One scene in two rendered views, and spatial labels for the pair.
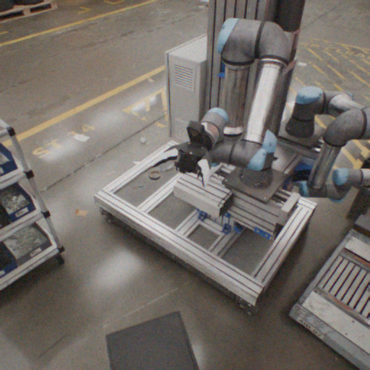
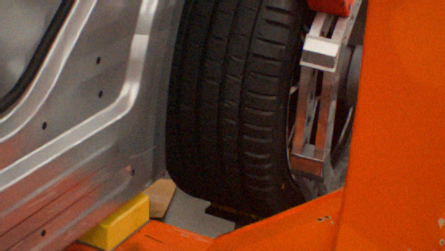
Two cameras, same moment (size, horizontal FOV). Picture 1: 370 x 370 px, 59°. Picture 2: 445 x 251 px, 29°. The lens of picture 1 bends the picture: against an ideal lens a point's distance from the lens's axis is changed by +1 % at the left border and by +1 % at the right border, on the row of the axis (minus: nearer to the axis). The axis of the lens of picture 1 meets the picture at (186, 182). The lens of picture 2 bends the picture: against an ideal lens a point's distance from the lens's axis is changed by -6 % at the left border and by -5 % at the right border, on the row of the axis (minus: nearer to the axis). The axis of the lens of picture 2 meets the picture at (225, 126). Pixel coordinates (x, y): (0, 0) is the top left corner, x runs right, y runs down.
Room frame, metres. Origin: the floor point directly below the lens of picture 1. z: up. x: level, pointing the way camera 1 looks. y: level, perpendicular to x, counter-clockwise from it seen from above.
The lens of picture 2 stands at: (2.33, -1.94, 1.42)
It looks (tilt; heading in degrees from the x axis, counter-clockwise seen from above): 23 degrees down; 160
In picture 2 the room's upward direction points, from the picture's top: 5 degrees clockwise
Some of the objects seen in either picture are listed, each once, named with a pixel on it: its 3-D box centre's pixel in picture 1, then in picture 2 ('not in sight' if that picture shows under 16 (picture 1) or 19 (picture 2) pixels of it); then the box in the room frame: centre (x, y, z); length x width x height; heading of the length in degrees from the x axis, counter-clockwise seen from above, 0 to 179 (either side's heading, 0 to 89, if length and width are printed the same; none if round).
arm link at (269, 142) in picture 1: (259, 147); not in sight; (1.11, -0.30, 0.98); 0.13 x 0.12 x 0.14; 68
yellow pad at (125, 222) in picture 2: not in sight; (96, 212); (1.05, -1.69, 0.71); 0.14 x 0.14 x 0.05; 46
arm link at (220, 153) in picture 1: (216, 150); not in sight; (0.91, -0.10, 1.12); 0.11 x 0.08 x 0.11; 68
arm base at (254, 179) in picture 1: (256, 169); not in sight; (1.11, -0.31, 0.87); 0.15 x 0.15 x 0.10
